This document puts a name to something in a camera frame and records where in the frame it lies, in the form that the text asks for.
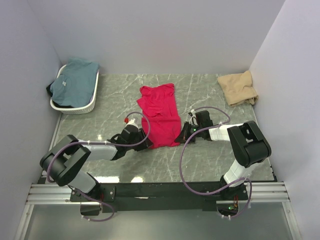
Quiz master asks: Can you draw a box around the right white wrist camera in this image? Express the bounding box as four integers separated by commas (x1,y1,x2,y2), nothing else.
188,109,198,126

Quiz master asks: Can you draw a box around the beige folded t shirt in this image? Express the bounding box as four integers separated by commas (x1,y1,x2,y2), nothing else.
217,70,259,107

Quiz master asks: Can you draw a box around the white laundry basket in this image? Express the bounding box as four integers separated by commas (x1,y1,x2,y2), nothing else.
49,70,100,115

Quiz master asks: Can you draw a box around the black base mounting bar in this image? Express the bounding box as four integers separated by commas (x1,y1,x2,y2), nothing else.
69,181,250,216

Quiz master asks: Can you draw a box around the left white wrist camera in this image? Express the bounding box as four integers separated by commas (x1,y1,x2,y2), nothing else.
126,117,141,129

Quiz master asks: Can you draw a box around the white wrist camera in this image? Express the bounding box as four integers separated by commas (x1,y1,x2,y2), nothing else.
188,109,198,126
126,117,141,129

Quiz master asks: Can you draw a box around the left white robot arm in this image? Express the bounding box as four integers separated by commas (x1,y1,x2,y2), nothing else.
39,124,153,195

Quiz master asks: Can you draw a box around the red t shirt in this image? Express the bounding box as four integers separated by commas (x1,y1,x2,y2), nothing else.
137,83,182,149

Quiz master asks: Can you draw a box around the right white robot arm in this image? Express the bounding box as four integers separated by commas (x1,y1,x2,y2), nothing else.
174,107,272,189

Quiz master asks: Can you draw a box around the teal blue t shirt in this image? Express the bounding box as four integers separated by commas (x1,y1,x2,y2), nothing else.
50,57,99,108

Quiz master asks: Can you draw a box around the aluminium frame rail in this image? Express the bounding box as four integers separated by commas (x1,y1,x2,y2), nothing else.
26,176,290,205

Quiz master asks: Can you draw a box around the black garment in basket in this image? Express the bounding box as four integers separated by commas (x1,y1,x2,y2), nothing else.
46,83,73,109

